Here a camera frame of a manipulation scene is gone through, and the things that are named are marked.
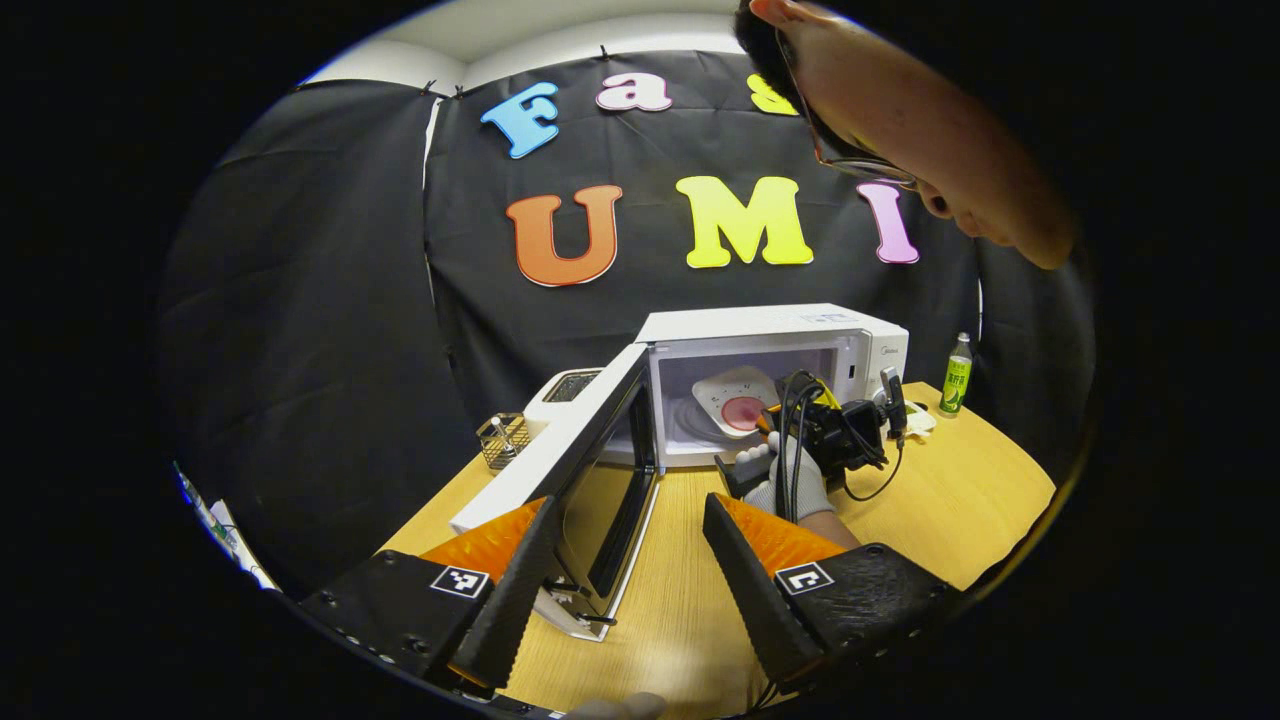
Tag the white and blue strip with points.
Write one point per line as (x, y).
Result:
(225, 525)

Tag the black backdrop cloth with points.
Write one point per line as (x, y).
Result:
(330, 300)

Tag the small white utensil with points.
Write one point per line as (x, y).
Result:
(498, 428)

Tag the white toaster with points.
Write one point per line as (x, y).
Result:
(545, 405)

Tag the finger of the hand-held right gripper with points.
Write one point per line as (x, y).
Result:
(825, 392)
(768, 418)

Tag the dark-rimmed glasses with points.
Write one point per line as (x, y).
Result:
(870, 170)

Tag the glass microwave turntable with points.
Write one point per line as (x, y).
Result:
(690, 425)

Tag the green drink bottle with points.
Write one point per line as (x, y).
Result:
(955, 385)

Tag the person's head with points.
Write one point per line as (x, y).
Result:
(900, 110)

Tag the pink ham slice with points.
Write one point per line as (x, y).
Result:
(742, 412)

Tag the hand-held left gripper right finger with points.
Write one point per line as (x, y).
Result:
(760, 600)

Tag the white microwave oven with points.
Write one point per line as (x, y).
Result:
(760, 325)

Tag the white square plate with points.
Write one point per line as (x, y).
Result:
(730, 385)

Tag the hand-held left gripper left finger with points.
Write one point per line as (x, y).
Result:
(520, 590)

